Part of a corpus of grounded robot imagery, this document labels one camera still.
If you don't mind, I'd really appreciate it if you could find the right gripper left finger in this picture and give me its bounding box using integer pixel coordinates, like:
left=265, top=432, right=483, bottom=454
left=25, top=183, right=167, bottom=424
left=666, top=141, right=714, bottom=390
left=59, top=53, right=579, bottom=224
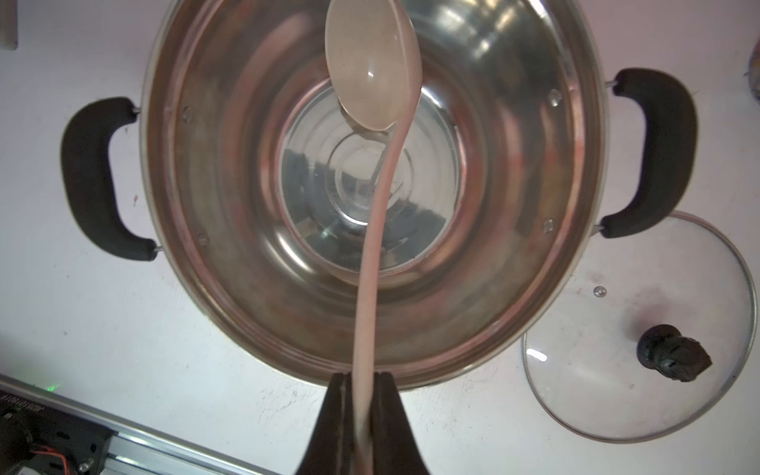
left=296, top=373, right=354, bottom=475

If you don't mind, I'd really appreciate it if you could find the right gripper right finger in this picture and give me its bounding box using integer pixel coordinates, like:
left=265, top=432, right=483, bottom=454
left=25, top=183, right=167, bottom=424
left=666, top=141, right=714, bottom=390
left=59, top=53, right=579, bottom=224
left=371, top=372, right=429, bottom=475

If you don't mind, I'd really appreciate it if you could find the glass pot lid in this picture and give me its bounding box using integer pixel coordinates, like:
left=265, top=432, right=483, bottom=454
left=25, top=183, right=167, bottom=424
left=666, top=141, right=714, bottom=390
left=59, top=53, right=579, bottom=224
left=522, top=212, right=758, bottom=443

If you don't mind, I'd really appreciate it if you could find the beige plastic ladle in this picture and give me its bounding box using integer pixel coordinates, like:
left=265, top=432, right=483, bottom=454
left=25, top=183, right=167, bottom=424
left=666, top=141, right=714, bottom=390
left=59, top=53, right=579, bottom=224
left=325, top=1, right=423, bottom=474

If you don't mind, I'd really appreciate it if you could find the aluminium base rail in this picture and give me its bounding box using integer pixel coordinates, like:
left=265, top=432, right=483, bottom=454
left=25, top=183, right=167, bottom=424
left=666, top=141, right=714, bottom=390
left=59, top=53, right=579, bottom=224
left=1, top=376, right=269, bottom=474

